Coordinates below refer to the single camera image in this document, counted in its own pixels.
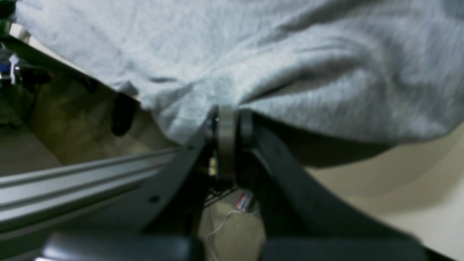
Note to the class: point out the grey t-shirt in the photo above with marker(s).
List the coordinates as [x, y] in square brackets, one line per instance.
[365, 70]

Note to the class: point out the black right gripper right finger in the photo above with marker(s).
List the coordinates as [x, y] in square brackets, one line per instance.
[303, 220]

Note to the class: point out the grey aluminium frame rail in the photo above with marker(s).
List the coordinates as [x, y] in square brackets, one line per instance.
[33, 204]

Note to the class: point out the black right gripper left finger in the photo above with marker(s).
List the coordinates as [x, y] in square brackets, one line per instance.
[157, 222]

